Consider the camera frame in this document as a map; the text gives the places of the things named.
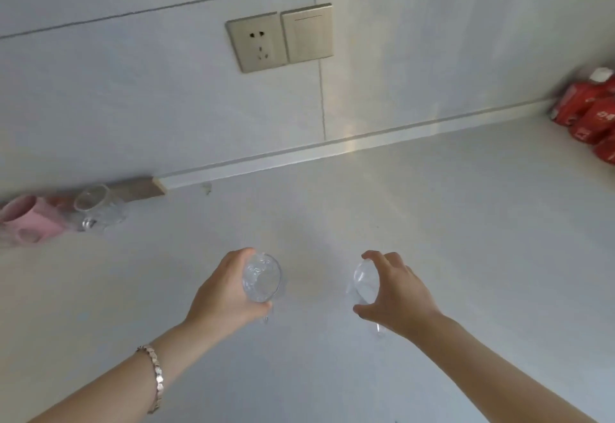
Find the person's right hand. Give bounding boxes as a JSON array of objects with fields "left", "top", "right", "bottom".
[{"left": 353, "top": 251, "right": 444, "bottom": 342}]

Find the person's left forearm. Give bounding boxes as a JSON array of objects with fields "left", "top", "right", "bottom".
[{"left": 26, "top": 316, "right": 226, "bottom": 423}]

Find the person's right forearm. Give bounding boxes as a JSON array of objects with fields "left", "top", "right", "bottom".
[{"left": 414, "top": 313, "right": 603, "bottom": 423}]

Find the silver link bracelet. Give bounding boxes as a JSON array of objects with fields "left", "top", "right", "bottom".
[{"left": 136, "top": 345, "right": 164, "bottom": 415}]

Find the red packet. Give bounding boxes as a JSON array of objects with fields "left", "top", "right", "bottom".
[
  {"left": 552, "top": 83, "right": 607, "bottom": 126},
  {"left": 570, "top": 96, "right": 615, "bottom": 145},
  {"left": 592, "top": 134, "right": 615, "bottom": 165}
]

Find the person's left hand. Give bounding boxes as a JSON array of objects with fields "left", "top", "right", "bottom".
[{"left": 184, "top": 247, "right": 274, "bottom": 329}]

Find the clear smooth glass cup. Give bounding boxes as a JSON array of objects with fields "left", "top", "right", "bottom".
[{"left": 346, "top": 258, "right": 388, "bottom": 338}]

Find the beige light switch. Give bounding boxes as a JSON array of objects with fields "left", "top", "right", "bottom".
[{"left": 280, "top": 3, "right": 334, "bottom": 65}]

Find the beige wall socket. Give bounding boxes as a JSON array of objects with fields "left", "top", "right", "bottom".
[{"left": 225, "top": 11, "right": 289, "bottom": 74}]

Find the clear glass mug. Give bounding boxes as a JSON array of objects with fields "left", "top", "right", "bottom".
[{"left": 73, "top": 184, "right": 129, "bottom": 234}]

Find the clear patterned glass cup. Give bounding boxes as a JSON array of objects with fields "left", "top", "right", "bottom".
[{"left": 241, "top": 253, "right": 283, "bottom": 325}]

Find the pink plastic cup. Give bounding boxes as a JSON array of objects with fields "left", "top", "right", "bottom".
[{"left": 0, "top": 195, "right": 66, "bottom": 248}]

